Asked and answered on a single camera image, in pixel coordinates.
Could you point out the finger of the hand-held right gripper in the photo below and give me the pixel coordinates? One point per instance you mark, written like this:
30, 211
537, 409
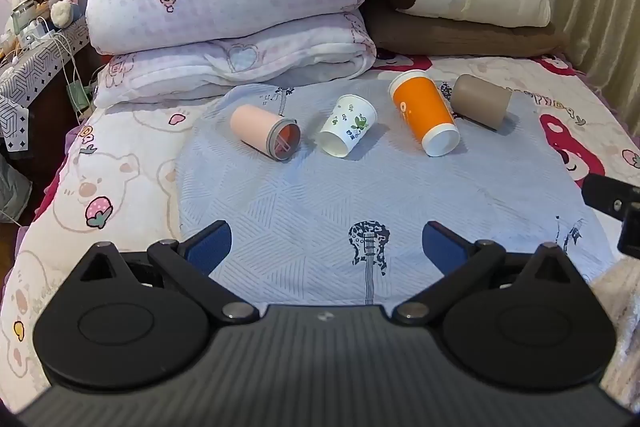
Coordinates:
631, 232
607, 197

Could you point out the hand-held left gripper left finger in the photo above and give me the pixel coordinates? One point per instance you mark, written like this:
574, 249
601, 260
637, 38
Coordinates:
212, 244

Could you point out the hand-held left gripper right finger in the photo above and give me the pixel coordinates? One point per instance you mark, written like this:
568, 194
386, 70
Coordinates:
442, 244

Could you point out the pink cup with grey rim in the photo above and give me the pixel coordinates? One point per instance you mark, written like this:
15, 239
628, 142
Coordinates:
255, 127

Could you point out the orange paper cup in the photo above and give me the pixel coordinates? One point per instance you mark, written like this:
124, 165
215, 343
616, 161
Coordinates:
422, 107

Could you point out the brown paper cup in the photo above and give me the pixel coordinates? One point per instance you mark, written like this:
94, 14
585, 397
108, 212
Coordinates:
482, 104

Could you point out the white floral paper cup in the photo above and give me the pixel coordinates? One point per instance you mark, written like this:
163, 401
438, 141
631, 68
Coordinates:
347, 122

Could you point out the blue guitar print cloth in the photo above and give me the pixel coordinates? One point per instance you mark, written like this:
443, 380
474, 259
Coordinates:
310, 202

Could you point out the bear print bed sheet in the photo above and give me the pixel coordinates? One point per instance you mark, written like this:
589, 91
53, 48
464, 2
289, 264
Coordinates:
115, 187

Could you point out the grey cloth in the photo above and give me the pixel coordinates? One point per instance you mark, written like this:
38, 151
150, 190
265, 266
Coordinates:
12, 189

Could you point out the brown folded blanket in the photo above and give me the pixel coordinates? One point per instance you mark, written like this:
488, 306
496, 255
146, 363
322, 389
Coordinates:
460, 37

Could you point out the nightstand with patterned cloth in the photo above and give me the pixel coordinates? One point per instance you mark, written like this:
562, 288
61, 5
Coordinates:
30, 77

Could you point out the white power strip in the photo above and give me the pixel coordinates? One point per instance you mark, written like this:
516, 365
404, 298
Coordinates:
31, 34

